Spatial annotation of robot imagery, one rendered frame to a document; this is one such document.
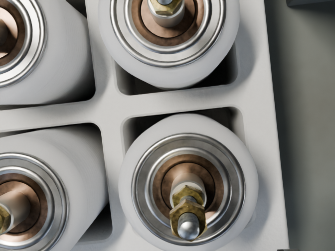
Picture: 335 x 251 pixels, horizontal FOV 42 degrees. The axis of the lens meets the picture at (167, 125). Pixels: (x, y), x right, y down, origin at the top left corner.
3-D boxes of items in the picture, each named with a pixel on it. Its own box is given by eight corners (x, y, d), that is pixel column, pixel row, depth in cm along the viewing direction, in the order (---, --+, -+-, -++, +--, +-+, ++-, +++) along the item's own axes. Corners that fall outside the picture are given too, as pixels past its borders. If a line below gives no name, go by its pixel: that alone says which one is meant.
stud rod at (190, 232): (177, 199, 27) (174, 236, 20) (183, 185, 27) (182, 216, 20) (192, 205, 27) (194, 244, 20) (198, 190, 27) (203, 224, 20)
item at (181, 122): (226, 205, 47) (251, 268, 29) (138, 194, 48) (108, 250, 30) (237, 116, 47) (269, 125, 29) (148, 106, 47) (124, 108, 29)
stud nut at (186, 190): (167, 207, 26) (166, 211, 25) (177, 181, 25) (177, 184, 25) (198, 220, 26) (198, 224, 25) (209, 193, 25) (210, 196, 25)
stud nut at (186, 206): (163, 226, 22) (162, 231, 21) (176, 194, 22) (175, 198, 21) (200, 240, 22) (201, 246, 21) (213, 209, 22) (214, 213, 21)
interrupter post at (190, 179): (203, 207, 29) (205, 220, 26) (168, 203, 29) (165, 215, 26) (208, 172, 29) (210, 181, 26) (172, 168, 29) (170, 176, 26)
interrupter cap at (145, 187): (237, 250, 29) (238, 253, 29) (125, 236, 30) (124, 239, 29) (251, 138, 29) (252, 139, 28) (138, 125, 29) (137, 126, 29)
